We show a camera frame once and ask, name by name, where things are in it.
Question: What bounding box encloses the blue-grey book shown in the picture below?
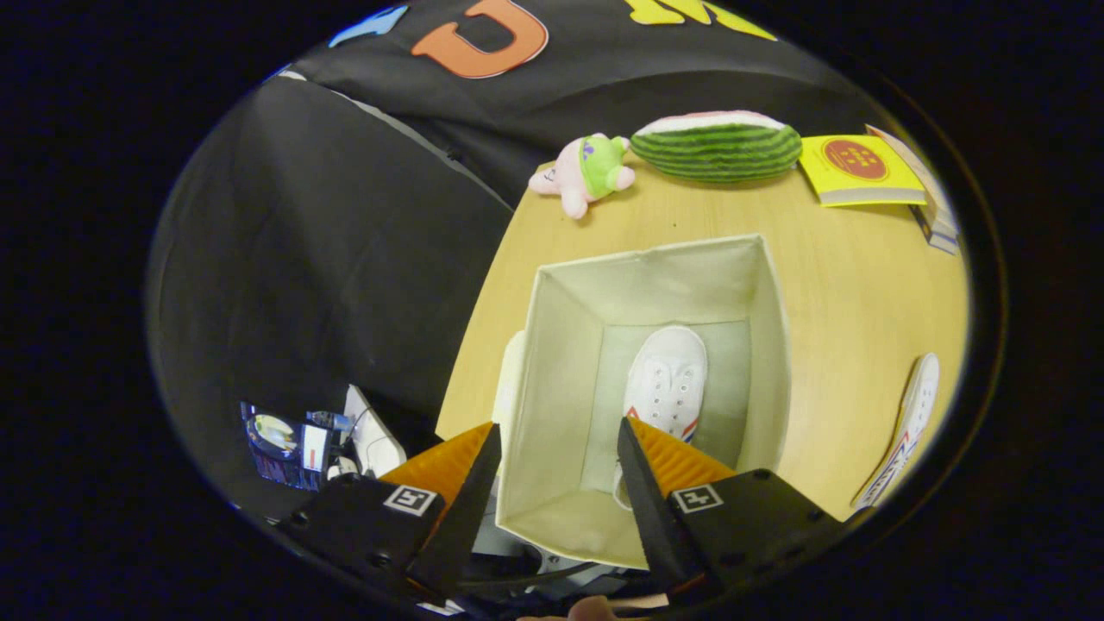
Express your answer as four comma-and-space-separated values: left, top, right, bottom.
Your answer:
910, 216, 961, 255

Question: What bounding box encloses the watermelon slice plush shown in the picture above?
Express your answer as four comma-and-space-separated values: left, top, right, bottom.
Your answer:
630, 110, 803, 184

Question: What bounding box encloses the pink and green plush toy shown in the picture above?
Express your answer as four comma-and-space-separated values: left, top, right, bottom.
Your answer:
528, 134, 637, 219

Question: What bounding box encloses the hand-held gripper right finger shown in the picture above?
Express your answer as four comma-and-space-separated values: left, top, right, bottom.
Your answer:
617, 417, 850, 605

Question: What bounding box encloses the white book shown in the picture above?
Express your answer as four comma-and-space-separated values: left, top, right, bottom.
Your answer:
914, 203, 960, 241

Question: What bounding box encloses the blue printed package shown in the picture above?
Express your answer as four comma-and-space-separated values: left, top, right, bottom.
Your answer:
240, 401, 333, 492

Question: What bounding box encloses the white device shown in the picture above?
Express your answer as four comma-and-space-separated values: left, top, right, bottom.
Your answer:
332, 384, 408, 481

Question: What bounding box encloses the beige fabric storage box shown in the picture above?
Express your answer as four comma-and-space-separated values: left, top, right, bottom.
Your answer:
493, 233, 793, 572

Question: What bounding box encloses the tan book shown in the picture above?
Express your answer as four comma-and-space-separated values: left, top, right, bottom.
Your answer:
865, 125, 954, 227

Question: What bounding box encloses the yellow book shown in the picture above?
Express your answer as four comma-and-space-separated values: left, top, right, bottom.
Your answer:
798, 134, 928, 208

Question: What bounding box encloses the white canvas shoe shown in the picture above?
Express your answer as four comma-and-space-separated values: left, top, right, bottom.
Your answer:
852, 352, 941, 511
612, 325, 708, 510

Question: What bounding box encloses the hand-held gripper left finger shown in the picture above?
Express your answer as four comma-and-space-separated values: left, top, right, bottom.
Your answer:
278, 422, 503, 599

